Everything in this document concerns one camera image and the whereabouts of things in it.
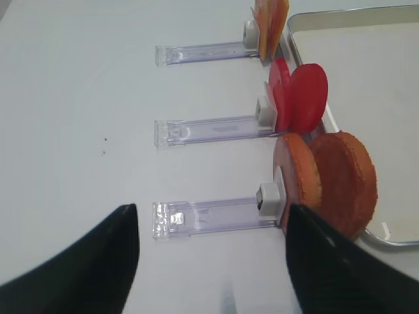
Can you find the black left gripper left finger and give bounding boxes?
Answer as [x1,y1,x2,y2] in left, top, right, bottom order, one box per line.
[1,204,139,313]

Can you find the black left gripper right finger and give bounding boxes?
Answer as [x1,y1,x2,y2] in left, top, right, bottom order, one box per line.
[285,204,418,313]

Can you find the bun slice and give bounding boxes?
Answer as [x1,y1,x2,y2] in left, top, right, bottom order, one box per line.
[273,133,322,232]
[309,131,378,241]

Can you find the red tomato slice front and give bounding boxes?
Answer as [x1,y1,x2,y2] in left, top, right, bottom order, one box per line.
[289,63,328,133]

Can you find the red tomato slice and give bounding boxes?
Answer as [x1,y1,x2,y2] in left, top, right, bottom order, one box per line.
[268,58,292,132]
[289,63,328,133]

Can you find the red tomato slice back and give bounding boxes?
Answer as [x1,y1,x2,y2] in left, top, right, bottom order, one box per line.
[268,58,292,132]

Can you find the clear pusher track cheese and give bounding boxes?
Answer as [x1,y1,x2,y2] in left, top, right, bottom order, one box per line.
[155,20,259,67]

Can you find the orange cheese slice front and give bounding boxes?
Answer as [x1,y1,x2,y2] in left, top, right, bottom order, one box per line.
[258,0,289,61]

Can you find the orange cheese slice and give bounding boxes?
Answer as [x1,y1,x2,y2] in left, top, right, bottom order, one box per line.
[258,0,289,61]
[251,0,261,35]

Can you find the orange cheese slice back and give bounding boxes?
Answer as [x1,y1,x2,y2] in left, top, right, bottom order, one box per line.
[251,0,261,35]

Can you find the clear pusher track bun bottoms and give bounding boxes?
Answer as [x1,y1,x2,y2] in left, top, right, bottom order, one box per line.
[152,182,287,240]

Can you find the bun bottom slice in holder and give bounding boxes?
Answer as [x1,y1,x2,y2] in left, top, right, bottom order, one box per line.
[273,133,322,232]

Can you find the clear pusher track tomatoes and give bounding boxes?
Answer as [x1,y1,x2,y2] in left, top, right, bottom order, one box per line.
[154,82,279,148]

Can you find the white metal tray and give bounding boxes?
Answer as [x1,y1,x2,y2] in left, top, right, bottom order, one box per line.
[287,5,418,247]

